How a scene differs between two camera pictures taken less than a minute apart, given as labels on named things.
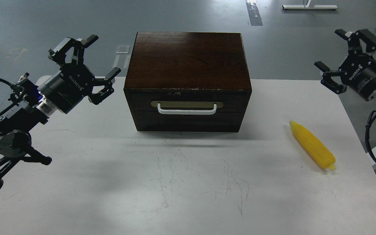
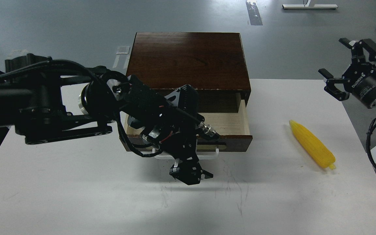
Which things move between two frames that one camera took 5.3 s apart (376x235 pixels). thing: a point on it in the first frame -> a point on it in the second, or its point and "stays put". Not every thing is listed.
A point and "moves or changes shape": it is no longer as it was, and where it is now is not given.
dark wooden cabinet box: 188,82 stays put
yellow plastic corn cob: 322,156 stays put
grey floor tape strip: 255,17 stays put
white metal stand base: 306,6 stays put
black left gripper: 63,90 -> 180,141
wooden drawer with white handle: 188,104 moves or changes shape
